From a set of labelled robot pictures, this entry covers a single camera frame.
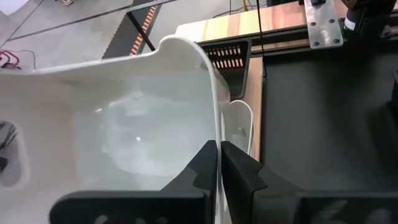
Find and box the black table mat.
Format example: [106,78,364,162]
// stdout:
[259,49,398,193]

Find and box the black hazard-striped floor mat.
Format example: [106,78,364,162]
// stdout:
[101,4,163,60]

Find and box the black shelf post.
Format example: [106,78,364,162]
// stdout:
[126,11,157,53]

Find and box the wooden shelf board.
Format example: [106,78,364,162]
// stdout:
[241,56,264,164]

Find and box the grey metal mounting plate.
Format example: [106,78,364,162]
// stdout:
[303,0,345,50]

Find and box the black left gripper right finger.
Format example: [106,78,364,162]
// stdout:
[220,140,398,224]

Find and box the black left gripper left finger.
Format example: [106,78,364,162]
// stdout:
[48,139,218,224]

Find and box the thin black cable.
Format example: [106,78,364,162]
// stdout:
[256,0,266,76]

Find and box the pink floor cable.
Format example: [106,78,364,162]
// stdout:
[0,49,22,70]

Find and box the black slotted plastic basket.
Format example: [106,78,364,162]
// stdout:
[198,38,253,101]

